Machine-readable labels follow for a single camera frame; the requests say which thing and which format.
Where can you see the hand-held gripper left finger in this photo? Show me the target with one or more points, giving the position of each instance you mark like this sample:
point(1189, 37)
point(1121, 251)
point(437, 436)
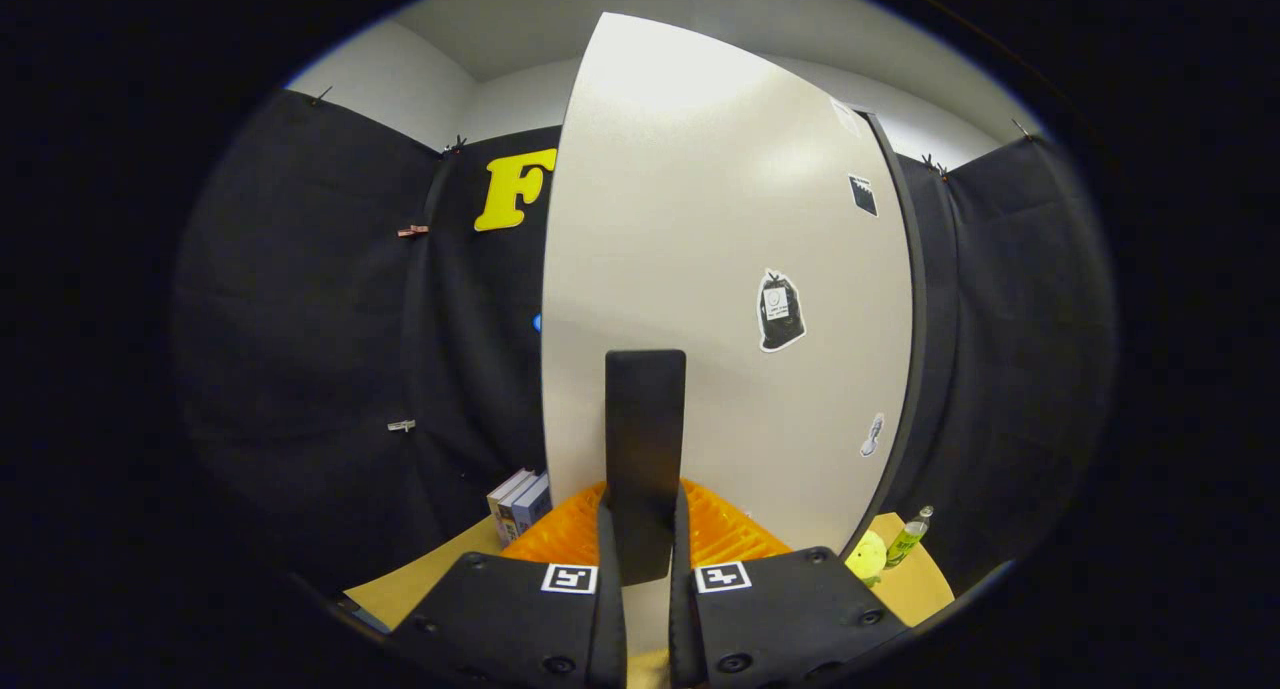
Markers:
point(610, 609)

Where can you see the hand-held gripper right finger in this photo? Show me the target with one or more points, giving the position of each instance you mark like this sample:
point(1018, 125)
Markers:
point(682, 609)

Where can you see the dark grey shoe cabinet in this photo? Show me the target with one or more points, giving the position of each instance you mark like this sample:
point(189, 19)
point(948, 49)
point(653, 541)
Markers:
point(919, 319)

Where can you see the beige shoe cabinet door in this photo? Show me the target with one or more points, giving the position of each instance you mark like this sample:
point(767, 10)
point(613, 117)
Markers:
point(680, 219)

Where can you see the white book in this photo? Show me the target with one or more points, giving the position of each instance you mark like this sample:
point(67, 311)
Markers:
point(503, 504)

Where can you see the pale yellow toy vegetable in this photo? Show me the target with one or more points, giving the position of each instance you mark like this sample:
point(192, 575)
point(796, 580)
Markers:
point(866, 556)

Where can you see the green drink bottle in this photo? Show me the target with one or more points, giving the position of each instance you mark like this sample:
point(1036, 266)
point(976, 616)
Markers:
point(907, 541)

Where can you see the black backdrop cloth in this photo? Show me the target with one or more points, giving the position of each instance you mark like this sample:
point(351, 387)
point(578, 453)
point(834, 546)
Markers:
point(300, 319)

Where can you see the copper clip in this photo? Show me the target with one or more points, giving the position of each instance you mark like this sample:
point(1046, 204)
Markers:
point(412, 231)

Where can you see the black binder clip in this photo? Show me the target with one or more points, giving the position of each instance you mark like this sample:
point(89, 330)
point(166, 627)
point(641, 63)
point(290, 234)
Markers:
point(456, 146)
point(321, 96)
point(935, 165)
point(1022, 130)

